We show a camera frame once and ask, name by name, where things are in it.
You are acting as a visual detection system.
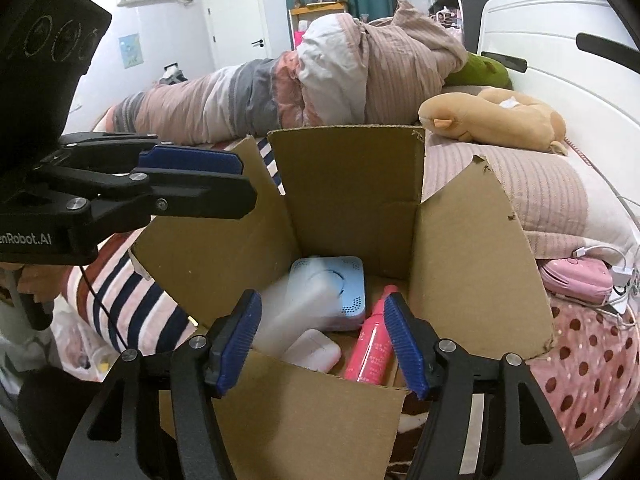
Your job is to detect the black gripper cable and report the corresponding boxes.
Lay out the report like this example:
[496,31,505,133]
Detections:
[80,262,132,352]

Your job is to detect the pink grey striped duvet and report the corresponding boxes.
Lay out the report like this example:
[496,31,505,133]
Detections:
[107,0,468,146]

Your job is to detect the pink polka dot blanket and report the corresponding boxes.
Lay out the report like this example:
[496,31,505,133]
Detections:
[525,300,640,453]

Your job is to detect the wooden shelf unit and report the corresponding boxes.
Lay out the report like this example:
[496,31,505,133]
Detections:
[289,2,348,51]

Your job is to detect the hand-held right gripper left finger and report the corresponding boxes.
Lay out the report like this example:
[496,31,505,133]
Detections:
[57,289,263,480]

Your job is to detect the pink navy striped blanket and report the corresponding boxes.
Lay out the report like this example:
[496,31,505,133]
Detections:
[65,137,286,366]

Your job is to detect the tan plush toy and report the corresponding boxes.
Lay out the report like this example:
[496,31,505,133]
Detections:
[417,87,568,156]

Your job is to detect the pink bottle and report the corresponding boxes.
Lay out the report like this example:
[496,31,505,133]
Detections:
[344,285,401,386]

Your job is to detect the small wall poster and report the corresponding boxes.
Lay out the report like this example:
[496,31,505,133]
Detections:
[118,33,142,68]

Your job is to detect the small white case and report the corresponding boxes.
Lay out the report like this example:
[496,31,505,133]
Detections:
[282,328,342,373]

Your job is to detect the pink striped pillow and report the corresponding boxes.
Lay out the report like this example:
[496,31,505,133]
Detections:
[422,137,640,261]

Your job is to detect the white charger with cable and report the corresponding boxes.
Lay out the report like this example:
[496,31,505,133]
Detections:
[574,244,640,318]

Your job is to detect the pink pouch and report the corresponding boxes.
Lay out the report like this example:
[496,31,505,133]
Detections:
[539,256,615,306]

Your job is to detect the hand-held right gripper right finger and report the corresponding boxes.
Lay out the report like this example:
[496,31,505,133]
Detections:
[382,291,583,480]

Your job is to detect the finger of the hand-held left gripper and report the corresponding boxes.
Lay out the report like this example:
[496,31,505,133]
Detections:
[30,167,258,233]
[37,132,246,182]

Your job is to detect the brown cardboard box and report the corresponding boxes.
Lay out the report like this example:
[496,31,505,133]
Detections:
[131,125,558,466]

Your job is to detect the clear plastic bag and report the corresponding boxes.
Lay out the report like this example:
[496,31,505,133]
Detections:
[50,310,121,376]

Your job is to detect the white door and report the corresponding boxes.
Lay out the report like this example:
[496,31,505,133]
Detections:
[204,0,273,73]

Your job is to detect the white headboard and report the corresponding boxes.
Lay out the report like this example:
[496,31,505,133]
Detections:
[475,0,640,241]

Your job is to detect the white plastic bottle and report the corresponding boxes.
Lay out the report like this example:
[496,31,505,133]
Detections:
[252,280,341,358]

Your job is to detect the green plush toy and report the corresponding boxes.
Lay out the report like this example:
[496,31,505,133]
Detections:
[445,52,511,88]

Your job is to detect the light blue square device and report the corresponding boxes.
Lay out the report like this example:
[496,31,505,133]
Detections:
[288,256,366,332]

